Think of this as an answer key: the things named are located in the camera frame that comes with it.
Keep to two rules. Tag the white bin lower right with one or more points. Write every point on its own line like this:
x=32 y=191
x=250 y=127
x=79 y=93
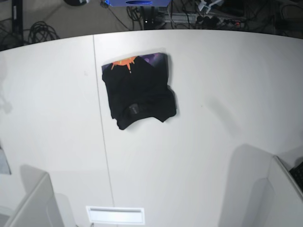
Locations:
x=276 y=200

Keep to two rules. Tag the black table leg post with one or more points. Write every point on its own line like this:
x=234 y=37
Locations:
x=17 y=20

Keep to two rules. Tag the grey cloth at left edge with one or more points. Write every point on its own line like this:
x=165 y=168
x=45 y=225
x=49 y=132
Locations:
x=4 y=166

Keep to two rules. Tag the black T-shirt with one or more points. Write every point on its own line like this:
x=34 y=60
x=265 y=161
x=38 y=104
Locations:
x=137 y=88

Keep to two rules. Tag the white bin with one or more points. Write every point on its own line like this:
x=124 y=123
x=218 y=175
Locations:
x=276 y=200
x=40 y=206

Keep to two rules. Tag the black keyboard in right bin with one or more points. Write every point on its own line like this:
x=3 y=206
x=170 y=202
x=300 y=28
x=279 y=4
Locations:
x=297 y=174

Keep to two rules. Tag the white bin lower left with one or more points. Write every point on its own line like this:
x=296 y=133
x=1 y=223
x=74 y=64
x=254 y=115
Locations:
x=40 y=206

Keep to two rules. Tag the blue box at top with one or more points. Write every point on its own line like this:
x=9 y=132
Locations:
x=148 y=3

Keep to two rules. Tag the black device under blue box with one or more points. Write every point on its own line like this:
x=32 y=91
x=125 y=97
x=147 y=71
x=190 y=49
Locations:
x=149 y=14

